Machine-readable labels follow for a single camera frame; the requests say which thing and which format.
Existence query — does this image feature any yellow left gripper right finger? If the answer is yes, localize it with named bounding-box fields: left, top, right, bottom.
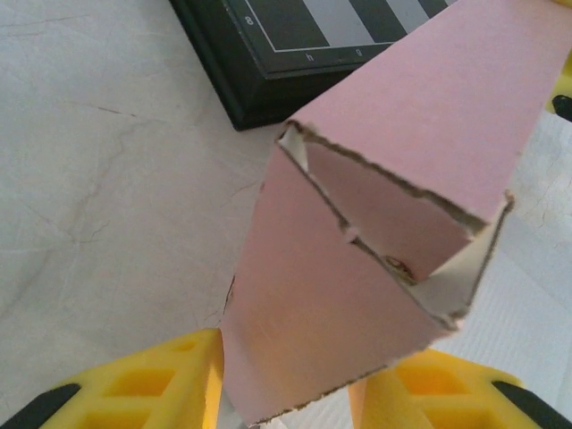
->
left=348, top=348, right=564, bottom=429

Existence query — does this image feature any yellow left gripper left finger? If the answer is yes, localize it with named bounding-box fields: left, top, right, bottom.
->
left=0, top=328, right=224, bottom=429

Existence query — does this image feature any pink paper box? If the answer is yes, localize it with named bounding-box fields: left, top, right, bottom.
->
left=218, top=0, right=572, bottom=425

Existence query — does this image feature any black grey folding chessboard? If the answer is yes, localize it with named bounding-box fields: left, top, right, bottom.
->
left=169, top=0, right=461, bottom=131

